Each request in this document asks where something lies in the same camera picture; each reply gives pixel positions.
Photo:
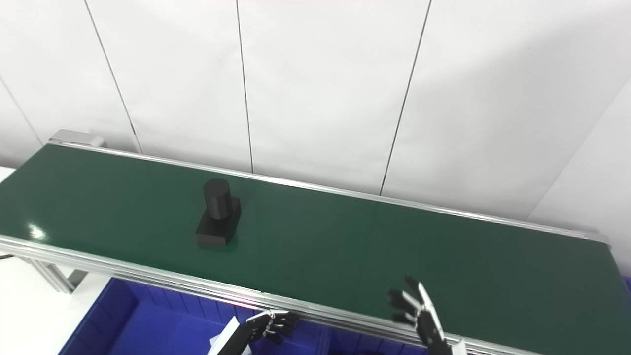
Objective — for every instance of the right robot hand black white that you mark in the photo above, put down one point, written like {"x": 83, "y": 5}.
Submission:
{"x": 429, "y": 325}

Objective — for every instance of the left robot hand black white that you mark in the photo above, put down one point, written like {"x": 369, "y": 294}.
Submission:
{"x": 246, "y": 333}

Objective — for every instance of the black cylinder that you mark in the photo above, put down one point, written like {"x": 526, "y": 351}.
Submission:
{"x": 217, "y": 217}

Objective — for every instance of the blue plastic bin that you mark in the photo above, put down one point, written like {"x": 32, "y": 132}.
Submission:
{"x": 365, "y": 345}
{"x": 628, "y": 286}
{"x": 148, "y": 325}

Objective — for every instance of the aluminium conveyor support leg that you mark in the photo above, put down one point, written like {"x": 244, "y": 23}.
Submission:
{"x": 54, "y": 276}

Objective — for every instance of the grey conveyor end housing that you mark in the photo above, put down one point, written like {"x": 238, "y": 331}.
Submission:
{"x": 74, "y": 137}

